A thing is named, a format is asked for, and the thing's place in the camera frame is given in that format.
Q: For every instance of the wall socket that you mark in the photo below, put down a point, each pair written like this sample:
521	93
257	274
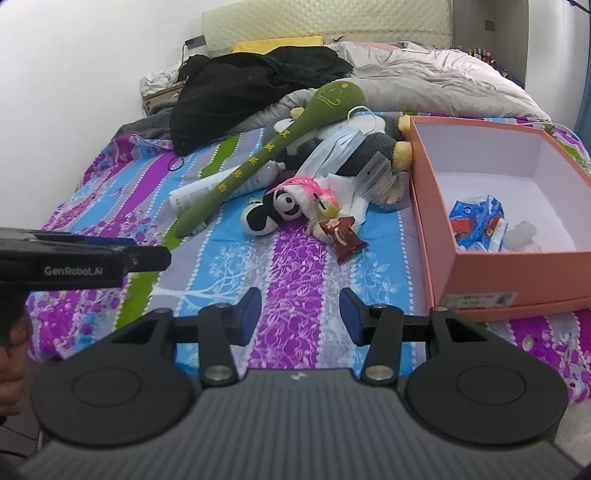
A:
489	25

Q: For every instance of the blue plastic packet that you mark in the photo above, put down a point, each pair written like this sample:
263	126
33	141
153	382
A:
475	217

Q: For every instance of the blue face mask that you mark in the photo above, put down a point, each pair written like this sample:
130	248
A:
337	143

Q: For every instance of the white crumpled cloth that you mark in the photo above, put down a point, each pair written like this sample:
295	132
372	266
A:
157	82

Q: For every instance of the row of small bottles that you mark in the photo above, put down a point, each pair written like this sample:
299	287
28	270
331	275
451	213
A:
480	54

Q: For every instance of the yellow pillow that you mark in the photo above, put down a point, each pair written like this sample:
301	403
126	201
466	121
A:
277	45

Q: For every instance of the pink cloth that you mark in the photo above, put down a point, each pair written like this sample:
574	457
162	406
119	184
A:
383	45

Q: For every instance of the long green plush stick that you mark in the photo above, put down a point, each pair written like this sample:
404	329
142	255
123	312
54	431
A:
231	186

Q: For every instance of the brown snack packet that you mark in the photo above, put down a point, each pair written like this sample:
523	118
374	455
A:
344	237

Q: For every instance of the dark grey cloth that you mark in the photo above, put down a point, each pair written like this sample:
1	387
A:
152	122

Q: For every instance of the black wall plug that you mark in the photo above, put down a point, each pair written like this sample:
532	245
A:
196	41

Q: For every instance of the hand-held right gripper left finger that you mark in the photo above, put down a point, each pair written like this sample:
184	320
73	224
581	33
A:
251	311

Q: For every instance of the panda plush toy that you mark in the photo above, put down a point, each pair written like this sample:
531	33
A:
286	203

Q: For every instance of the black clothing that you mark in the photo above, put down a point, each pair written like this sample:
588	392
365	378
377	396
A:
231	92

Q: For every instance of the grey plush toy yellow feet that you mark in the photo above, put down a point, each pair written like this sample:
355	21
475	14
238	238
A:
369	157

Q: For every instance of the small doll with pink hair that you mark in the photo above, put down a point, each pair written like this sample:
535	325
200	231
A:
323	203

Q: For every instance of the person's left hand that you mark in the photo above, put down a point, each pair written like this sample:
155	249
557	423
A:
11	378

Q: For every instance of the grey duvet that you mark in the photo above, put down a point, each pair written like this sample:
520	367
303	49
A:
438	78

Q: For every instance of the cream padded headboard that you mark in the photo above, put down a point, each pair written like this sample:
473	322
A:
323	18

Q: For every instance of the colourful printed bedsheet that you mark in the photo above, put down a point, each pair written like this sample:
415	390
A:
295	258

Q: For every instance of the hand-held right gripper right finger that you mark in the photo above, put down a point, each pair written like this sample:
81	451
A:
348	311

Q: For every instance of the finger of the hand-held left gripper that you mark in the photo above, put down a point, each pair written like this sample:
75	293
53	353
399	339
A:
147	258

